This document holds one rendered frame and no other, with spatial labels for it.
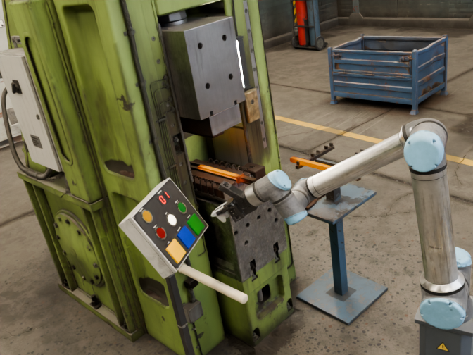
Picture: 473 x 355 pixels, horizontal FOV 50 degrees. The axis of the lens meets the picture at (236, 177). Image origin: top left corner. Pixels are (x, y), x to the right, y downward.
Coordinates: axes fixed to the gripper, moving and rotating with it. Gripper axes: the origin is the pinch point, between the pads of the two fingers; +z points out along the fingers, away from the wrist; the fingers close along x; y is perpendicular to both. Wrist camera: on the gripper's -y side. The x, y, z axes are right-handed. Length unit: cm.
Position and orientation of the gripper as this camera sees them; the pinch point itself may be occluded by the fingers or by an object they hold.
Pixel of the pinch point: (212, 213)
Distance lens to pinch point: 211.4
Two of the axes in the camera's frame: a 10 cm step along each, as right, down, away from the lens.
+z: -7.3, 4.4, 5.2
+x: 3.2, -4.5, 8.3
